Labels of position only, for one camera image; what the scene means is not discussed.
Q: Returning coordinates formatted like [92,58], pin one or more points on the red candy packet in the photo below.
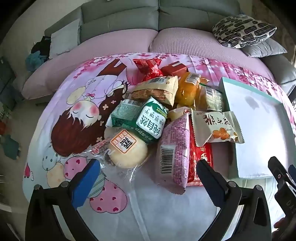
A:
[148,68]

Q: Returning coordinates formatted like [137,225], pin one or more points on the beige packet with orange fruit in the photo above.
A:
[212,125]

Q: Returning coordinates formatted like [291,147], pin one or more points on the black and white patterned pillow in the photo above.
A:
[242,30]

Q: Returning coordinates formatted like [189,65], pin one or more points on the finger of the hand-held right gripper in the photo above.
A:
[291,171]
[277,171]

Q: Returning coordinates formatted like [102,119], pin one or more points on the white tray with teal rim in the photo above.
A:
[261,129]

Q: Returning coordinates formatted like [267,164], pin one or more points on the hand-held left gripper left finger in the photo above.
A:
[86,183]

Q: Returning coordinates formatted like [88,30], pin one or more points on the pale pudding cup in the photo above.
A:
[177,114]

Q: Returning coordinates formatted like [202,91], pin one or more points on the pink snack packet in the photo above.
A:
[173,143]

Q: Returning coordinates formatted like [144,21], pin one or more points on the dark teal object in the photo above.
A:
[9,146]

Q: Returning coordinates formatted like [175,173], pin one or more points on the pink sofa seat cover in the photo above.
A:
[104,46]

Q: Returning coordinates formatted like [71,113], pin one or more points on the teal cloth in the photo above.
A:
[34,60]

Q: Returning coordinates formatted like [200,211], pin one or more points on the orange bread packet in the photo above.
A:
[186,90]

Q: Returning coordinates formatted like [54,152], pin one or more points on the red box-shaped packet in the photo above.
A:
[173,69]

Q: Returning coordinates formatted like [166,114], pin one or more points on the red snack packet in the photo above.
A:
[201,155]

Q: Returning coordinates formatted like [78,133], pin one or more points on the white and green biscuit packet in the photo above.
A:
[150,120]

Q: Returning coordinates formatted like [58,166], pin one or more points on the pink printed blanket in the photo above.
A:
[76,92]

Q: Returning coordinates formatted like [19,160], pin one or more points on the beige cracker packet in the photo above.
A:
[157,90]

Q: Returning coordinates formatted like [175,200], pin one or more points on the grey sofa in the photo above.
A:
[120,23]

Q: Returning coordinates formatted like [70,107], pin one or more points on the clear cake packet green ends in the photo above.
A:
[210,98]

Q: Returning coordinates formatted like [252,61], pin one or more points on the dark green biscuit packet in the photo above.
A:
[122,112]

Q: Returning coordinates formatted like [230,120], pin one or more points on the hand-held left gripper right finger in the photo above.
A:
[208,183]

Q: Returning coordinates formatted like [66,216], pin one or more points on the round white bun packet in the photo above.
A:
[127,150]

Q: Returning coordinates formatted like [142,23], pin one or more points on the light grey pillow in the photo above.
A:
[63,39]

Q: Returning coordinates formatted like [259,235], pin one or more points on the dark clothes pile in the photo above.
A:
[41,45]

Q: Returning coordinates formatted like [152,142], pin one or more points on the person's right hand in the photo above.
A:
[277,224]

